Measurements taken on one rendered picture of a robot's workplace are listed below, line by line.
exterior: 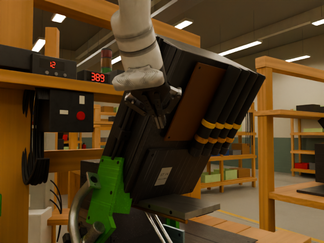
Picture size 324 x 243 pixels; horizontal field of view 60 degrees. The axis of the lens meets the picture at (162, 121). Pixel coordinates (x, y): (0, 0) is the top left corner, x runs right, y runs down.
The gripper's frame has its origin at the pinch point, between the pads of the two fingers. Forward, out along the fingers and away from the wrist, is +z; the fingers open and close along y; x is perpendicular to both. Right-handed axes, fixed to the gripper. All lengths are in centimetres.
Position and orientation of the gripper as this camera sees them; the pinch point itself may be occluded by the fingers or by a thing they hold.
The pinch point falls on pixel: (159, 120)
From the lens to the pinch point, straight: 63.3
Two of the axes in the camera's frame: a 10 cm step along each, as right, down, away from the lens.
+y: -9.7, 0.9, 2.0
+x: -0.9, 6.8, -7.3
